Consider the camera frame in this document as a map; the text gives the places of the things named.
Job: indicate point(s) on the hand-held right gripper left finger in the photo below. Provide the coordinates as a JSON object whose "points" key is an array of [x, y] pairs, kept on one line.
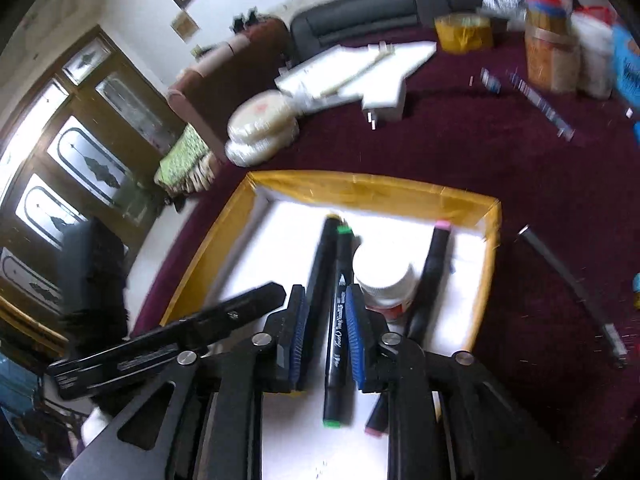
{"points": [[298, 340]]}

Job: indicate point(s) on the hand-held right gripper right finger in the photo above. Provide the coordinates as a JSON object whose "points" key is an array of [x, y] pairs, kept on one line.
{"points": [[356, 345]]}

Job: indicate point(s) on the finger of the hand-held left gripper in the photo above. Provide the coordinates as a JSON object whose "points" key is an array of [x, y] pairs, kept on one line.
{"points": [[150, 345]]}

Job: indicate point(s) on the green-capped black marker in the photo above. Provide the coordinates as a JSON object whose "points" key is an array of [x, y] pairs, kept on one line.
{"points": [[337, 310]]}

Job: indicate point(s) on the yellow-edged cardboard tray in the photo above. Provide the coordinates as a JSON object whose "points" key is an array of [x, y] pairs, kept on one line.
{"points": [[370, 192]]}

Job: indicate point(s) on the grey-capped black marker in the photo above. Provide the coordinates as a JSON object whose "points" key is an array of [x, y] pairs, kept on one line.
{"points": [[560, 275]]}

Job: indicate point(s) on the white bottle red label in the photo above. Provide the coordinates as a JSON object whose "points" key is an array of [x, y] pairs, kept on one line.
{"points": [[382, 270]]}

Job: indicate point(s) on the yellow-capped black marker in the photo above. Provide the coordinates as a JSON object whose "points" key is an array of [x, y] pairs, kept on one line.
{"points": [[320, 260]]}

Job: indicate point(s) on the pink-capped black marker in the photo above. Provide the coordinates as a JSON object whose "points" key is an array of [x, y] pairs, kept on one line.
{"points": [[432, 270]]}

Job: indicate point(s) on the green patterned cushion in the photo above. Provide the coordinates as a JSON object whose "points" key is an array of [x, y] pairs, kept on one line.
{"points": [[185, 160]]}

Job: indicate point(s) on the wooden glass door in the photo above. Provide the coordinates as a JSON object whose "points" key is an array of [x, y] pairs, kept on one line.
{"points": [[75, 105]]}

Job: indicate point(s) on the white power adapter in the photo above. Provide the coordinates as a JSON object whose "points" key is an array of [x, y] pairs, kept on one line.
{"points": [[385, 105]]}

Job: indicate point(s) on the brown armchair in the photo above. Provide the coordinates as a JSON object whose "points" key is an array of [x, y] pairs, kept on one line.
{"points": [[240, 60]]}

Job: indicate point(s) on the stack of white papers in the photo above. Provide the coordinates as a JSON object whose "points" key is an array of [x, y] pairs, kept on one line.
{"points": [[325, 70]]}

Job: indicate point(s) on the black spiky ornament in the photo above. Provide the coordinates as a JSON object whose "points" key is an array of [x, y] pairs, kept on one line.
{"points": [[245, 20]]}

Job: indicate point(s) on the staple strip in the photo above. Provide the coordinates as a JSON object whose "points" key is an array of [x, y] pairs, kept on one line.
{"points": [[540, 105]]}

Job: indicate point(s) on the black leather sofa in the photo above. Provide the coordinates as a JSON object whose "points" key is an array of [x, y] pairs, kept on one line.
{"points": [[360, 15]]}

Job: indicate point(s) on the yellow tape roll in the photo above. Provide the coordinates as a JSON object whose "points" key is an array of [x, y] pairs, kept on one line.
{"points": [[462, 32]]}

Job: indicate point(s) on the brown paper tub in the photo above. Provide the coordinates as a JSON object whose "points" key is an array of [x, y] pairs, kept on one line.
{"points": [[550, 55]]}

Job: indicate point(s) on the white plastic tub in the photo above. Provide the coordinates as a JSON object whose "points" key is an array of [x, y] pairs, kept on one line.
{"points": [[592, 55]]}

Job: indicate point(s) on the small wall plaque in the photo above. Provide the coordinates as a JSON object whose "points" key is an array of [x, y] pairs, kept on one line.
{"points": [[183, 26]]}

